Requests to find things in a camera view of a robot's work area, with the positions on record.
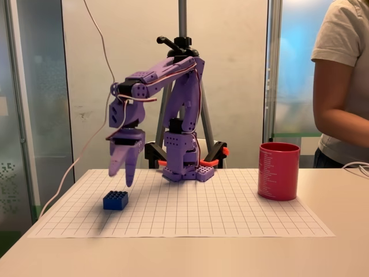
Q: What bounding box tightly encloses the person in beige t-shirt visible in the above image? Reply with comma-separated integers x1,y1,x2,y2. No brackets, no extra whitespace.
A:
311,0,369,169

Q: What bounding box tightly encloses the grey metal frame post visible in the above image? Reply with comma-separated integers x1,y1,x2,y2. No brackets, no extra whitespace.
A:
262,0,283,143
3,0,41,222

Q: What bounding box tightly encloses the pink cable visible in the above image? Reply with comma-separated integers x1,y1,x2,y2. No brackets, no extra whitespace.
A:
37,0,116,220

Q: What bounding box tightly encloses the black orange table clamp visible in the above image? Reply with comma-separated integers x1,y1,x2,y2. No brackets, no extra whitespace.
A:
200,140,231,170
144,140,170,170

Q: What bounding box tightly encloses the red cup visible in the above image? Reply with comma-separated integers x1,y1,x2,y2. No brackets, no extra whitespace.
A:
257,142,301,201

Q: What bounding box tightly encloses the blue toy brick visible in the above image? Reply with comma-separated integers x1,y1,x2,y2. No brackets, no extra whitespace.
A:
103,190,129,211

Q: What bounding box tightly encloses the white grid paper sheet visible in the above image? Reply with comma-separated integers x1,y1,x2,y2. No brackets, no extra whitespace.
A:
27,169,337,239

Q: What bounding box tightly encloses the grey black camera tripod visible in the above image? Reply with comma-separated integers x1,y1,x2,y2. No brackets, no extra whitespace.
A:
144,0,228,170

